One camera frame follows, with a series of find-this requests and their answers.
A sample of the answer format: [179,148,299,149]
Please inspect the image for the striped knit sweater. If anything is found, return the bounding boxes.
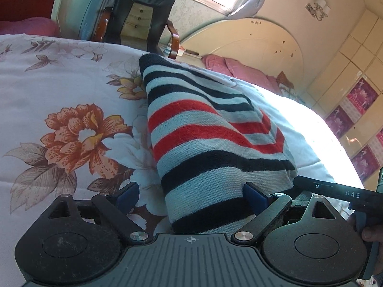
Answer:
[139,54,297,234]

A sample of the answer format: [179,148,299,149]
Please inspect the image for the person's right hand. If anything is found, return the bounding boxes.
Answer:
[361,225,383,243]

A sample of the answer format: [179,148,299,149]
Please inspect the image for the pink floral bed quilt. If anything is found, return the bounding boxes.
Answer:
[1,34,362,286]

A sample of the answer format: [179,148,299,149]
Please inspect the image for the pink pillow on far bed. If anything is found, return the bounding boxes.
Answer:
[202,55,282,95]

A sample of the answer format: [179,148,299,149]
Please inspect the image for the cream arched headboard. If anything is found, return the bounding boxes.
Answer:
[180,18,304,93]

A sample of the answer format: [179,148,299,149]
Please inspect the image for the white bedside table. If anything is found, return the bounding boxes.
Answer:
[159,43,202,60]

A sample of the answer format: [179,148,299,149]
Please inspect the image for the black leather armchair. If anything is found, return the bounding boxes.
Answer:
[91,0,180,59]

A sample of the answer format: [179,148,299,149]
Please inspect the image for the magenta pillow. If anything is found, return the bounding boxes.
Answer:
[0,17,60,37]

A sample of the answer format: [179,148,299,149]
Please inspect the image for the blue-grey left curtain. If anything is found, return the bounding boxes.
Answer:
[79,0,115,40]

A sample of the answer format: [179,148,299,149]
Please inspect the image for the pink wall posters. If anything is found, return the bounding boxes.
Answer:
[325,76,382,187]

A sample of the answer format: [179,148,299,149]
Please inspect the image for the wall lamp sconce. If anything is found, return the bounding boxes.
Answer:
[305,0,331,22]

